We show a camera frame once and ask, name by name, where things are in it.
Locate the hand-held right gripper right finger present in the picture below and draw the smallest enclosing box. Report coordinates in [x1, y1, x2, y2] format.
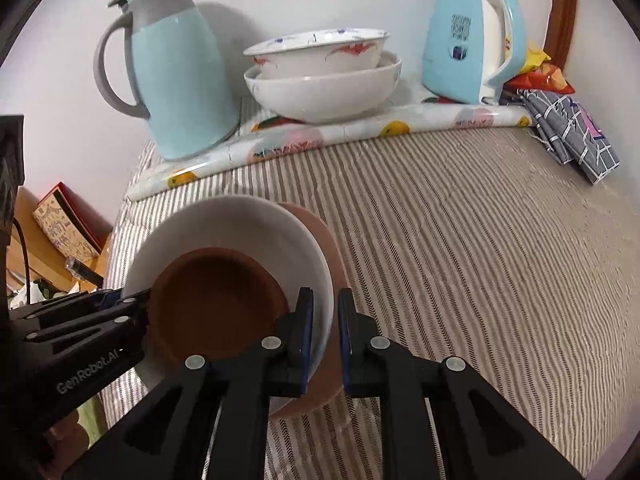
[337, 287, 583, 480]

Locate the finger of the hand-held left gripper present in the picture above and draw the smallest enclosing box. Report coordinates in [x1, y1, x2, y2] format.
[7, 287, 153, 322]
[22, 302, 151, 361]

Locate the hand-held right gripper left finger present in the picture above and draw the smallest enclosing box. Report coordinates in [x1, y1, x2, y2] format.
[67, 287, 315, 480]

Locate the pink plate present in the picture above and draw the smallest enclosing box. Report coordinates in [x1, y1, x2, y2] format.
[267, 202, 349, 418]

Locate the brown bowl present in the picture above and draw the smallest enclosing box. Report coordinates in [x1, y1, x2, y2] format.
[147, 247, 291, 366]

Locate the black cylindrical object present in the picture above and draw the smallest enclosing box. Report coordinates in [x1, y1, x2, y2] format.
[65, 257, 106, 283]

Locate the green cloth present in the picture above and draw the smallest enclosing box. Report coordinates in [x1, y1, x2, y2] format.
[75, 400, 108, 436]

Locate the red patterned box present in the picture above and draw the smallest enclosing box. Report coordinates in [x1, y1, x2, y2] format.
[32, 182, 113, 263]

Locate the striped tablecloth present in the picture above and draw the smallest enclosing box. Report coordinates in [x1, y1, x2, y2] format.
[97, 127, 640, 480]

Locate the floral plastic table cover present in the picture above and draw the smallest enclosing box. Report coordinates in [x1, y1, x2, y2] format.
[125, 95, 533, 203]

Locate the large white bowl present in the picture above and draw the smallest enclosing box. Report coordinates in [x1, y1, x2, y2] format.
[243, 55, 402, 123]

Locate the light blue thermos jug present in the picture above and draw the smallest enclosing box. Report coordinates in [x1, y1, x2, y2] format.
[92, 0, 241, 161]

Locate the white bowl with red pattern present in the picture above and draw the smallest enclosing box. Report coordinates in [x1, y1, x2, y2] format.
[243, 28, 391, 80]

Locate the plain white nested bowl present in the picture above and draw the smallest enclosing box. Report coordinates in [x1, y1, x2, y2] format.
[250, 51, 399, 80]

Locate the light blue electric kettle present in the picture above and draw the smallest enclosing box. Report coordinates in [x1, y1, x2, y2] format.
[421, 0, 528, 106]

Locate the grey checked cloth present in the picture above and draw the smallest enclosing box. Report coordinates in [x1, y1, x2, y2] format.
[515, 89, 621, 186]

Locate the red orange snack packet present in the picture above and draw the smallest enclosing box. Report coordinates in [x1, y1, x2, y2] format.
[502, 62, 576, 96]

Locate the yellow snack packet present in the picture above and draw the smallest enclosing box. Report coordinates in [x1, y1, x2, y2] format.
[520, 42, 551, 76]

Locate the black cable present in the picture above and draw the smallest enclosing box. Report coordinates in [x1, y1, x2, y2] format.
[12, 217, 31, 306]

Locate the wooden door frame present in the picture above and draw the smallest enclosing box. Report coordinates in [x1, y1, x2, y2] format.
[542, 0, 580, 73]

